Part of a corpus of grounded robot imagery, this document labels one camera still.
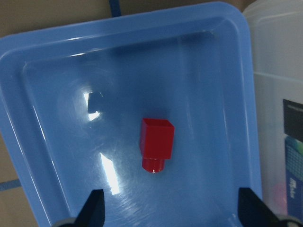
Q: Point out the red block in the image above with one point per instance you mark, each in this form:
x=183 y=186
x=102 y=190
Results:
x=156 y=143

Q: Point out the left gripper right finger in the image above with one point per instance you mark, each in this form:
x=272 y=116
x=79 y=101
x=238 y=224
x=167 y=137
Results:
x=253 y=212

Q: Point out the clear plastic storage box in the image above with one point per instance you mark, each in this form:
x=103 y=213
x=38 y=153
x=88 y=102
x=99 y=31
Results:
x=276 y=29

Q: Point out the blue plastic tray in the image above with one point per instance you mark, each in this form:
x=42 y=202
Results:
x=72 y=101

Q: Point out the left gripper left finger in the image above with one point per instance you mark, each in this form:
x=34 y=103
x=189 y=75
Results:
x=92 y=213

